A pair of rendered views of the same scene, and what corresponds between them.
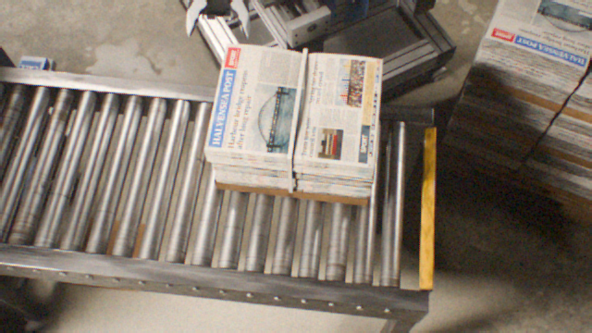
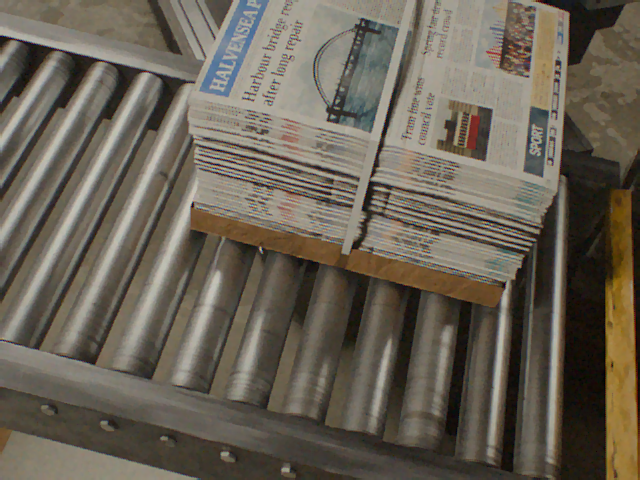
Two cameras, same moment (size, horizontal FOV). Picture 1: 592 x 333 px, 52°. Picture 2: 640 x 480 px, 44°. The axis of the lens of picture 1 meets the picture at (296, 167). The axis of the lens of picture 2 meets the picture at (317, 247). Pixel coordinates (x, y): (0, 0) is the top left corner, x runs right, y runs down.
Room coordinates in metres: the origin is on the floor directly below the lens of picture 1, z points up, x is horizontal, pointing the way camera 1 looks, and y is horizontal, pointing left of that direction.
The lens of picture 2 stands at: (0.03, 0.09, 1.58)
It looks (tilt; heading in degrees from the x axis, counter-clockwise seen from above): 53 degrees down; 356
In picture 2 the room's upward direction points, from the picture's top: 12 degrees clockwise
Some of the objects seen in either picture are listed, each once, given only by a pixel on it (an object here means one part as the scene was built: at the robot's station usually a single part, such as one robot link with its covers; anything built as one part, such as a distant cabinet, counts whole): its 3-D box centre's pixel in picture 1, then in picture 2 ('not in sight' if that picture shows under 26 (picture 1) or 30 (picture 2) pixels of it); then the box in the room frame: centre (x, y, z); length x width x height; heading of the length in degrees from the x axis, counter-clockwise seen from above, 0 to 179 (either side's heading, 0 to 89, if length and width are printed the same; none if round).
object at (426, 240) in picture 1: (428, 204); (621, 324); (0.56, -0.32, 0.81); 0.43 x 0.03 x 0.02; 173
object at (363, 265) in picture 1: (367, 199); (493, 302); (0.59, -0.18, 0.77); 0.47 x 0.05 x 0.05; 173
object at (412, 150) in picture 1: (397, 184); (500, 334); (0.82, -0.34, 0.34); 0.06 x 0.06 x 0.68; 83
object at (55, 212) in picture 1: (68, 167); not in sight; (0.69, 0.59, 0.77); 0.47 x 0.05 x 0.05; 173
